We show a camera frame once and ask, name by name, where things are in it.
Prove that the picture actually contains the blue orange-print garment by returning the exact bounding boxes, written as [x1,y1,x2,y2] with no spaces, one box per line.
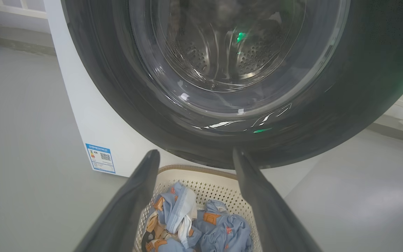
[192,199,253,252]

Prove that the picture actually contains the blue energy label sticker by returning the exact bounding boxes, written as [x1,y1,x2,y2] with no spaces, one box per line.
[85,143,116,174]

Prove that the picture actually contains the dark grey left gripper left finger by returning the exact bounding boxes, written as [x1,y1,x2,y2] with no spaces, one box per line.
[74,150,161,252]

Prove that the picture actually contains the blue garment with white lining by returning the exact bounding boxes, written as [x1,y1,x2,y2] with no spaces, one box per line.
[141,181,202,252]

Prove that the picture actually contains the cream perforated laundry basket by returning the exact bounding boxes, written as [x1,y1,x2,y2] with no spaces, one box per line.
[133,165,263,252]

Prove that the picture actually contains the white front-load washing machine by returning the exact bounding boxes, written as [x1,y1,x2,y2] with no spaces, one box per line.
[44,0,323,198]

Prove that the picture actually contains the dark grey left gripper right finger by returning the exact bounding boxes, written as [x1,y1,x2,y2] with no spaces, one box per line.
[233,147,323,252]

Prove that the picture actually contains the dark round glass washer door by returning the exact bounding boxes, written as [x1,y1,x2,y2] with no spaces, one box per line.
[61,0,403,170]

